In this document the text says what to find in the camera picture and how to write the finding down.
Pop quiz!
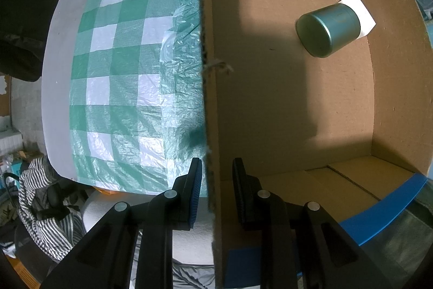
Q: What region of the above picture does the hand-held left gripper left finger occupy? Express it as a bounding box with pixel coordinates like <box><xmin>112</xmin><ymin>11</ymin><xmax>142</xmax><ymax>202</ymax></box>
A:
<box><xmin>40</xmin><ymin>157</ymin><xmax>204</xmax><ymax>289</ymax></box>

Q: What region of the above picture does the striped grey white cloth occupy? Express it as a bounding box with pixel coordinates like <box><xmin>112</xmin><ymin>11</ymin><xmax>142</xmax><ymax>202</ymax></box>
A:
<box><xmin>18</xmin><ymin>155</ymin><xmax>86</xmax><ymax>263</ymax></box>

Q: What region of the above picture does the black hanging cloth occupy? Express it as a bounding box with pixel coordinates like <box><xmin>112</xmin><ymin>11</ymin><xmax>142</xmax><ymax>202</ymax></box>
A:
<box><xmin>0</xmin><ymin>0</ymin><xmax>80</xmax><ymax>84</ymax></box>

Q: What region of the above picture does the grey crumpled cloth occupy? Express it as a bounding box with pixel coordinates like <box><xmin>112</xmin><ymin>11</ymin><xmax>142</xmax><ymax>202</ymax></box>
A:
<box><xmin>130</xmin><ymin>235</ymin><xmax>217</xmax><ymax>289</ymax></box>

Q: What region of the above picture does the teal white checkered plastic tablecloth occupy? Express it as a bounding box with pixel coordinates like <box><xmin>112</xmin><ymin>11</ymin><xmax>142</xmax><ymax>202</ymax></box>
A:
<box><xmin>69</xmin><ymin>0</ymin><xmax>209</xmax><ymax>198</ymax></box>

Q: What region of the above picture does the teal round tin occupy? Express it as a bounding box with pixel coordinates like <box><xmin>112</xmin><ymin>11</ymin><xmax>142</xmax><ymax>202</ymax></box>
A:
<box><xmin>296</xmin><ymin>2</ymin><xmax>362</xmax><ymax>59</ymax></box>

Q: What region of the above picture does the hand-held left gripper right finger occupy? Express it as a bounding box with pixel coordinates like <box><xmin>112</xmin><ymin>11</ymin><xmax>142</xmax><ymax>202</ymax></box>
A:
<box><xmin>232</xmin><ymin>158</ymin><xmax>406</xmax><ymax>289</ymax></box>

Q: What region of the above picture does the brown cardboard box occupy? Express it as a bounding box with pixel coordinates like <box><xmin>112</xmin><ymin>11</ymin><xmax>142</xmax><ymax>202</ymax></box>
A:
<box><xmin>192</xmin><ymin>0</ymin><xmax>433</xmax><ymax>289</ymax></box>

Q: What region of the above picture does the white square box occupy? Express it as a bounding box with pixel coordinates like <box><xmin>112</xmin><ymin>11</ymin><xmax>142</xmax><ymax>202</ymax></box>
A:
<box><xmin>338</xmin><ymin>0</ymin><xmax>377</xmax><ymax>38</ymax></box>

